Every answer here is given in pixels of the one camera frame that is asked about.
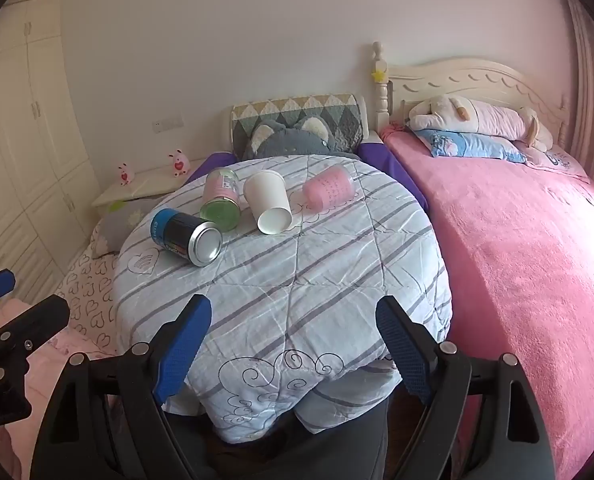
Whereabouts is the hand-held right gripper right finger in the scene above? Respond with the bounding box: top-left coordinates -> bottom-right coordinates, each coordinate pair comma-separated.
374,295 -> 555,480

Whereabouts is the grey plush toy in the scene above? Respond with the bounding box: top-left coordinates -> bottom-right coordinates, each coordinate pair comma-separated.
242,116 -> 360,161

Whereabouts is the blue and black can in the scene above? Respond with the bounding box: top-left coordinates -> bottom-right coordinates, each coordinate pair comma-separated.
150,208 -> 224,267

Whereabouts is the pink printed pillow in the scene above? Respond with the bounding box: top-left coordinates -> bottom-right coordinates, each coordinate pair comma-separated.
522,142 -> 590,178

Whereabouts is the grey and green pillow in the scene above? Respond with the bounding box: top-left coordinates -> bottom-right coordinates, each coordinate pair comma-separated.
97,197 -> 158,241

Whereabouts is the pink plastic cup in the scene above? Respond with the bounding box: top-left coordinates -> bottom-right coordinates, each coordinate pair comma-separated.
302,167 -> 356,209

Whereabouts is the cream wooden headboard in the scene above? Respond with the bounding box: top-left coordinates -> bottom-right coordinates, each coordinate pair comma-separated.
372,41 -> 572,148

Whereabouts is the light pink cloth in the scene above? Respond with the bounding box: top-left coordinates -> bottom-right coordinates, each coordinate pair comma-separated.
0,300 -> 112,461

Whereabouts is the cream wardrobe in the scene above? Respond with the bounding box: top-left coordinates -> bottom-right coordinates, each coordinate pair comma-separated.
0,0 -> 102,306

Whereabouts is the pink and white plush toy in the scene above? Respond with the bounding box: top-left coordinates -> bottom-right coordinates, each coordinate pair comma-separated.
408,94 -> 554,153

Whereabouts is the heart print sheet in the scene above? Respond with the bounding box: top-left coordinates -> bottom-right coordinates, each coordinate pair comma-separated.
54,220 -> 122,351

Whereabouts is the striped white quilt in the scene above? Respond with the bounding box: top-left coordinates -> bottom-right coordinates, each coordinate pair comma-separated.
113,154 -> 452,443

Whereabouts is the pink fleece blanket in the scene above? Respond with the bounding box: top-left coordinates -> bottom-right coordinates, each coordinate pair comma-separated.
379,125 -> 594,480

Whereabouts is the white paper cup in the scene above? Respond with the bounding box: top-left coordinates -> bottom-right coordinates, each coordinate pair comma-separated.
243,170 -> 294,235

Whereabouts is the cream nightstand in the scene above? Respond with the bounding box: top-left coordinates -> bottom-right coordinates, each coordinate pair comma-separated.
92,157 -> 208,208

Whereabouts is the pink and green can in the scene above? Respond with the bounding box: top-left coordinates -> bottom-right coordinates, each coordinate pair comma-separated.
199,167 -> 242,233

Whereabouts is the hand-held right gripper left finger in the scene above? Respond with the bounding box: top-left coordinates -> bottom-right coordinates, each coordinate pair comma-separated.
29,294 -> 212,480

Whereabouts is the blue cartoon pillow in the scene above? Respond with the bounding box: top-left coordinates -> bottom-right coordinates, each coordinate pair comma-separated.
411,129 -> 528,165

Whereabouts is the diamond patterned cushion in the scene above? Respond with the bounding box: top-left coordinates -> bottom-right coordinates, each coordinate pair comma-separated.
229,93 -> 368,158

